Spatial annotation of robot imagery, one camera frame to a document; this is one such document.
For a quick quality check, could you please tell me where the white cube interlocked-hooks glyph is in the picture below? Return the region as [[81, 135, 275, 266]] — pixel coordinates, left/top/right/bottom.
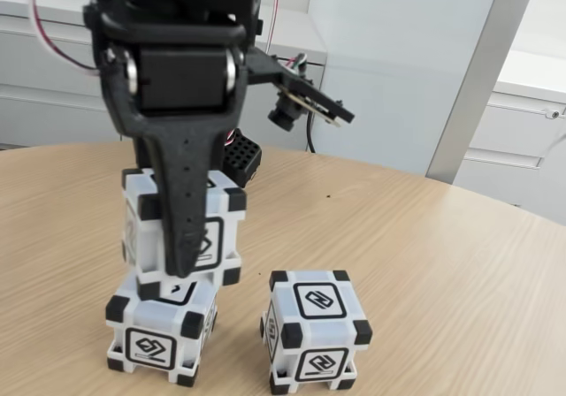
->
[[258, 270, 373, 392]]

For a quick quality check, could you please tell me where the white cube diamond glyph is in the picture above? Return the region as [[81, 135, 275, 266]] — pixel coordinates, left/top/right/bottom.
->
[[104, 276, 218, 389]]

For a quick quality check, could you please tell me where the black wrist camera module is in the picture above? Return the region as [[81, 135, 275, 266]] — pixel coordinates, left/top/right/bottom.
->
[[266, 80, 356, 133]]

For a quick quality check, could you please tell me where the silver metal post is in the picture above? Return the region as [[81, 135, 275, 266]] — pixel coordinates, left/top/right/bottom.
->
[[424, 0, 544, 187]]

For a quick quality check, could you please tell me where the red white servo cable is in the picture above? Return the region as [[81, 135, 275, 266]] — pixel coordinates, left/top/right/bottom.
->
[[264, 0, 285, 57], [28, 0, 102, 78]]

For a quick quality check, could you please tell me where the white cube crossed-lines glyph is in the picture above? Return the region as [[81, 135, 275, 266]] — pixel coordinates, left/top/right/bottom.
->
[[119, 167, 248, 301]]

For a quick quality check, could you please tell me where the camera wire bundle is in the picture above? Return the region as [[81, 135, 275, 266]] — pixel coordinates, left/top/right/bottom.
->
[[285, 52, 319, 154]]

